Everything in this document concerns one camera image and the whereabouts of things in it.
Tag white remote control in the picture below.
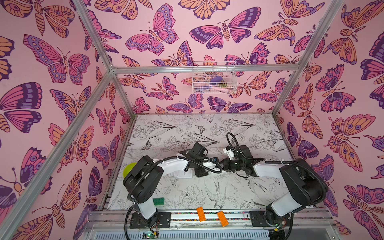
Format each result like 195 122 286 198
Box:
173 170 193 179

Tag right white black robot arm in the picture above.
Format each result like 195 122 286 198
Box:
222 145 329 226

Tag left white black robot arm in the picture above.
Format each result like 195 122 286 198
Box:
123 143 208 226

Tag left orange toy brick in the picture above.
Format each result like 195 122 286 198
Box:
197 207 207 222

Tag orange toy brick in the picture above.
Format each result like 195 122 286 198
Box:
217 211 229 228
197 207 207 222

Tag right orange toy brick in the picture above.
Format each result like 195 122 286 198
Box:
217 211 229 228

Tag green toy brick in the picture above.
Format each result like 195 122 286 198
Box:
153 198 165 206

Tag lime green round object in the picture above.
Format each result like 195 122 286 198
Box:
123 163 137 178

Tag right black corrugated cable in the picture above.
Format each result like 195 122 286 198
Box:
225 131 329 208

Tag white wire basket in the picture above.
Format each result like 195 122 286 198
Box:
191 64 238 95

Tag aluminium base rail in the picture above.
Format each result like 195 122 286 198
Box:
82 209 343 240

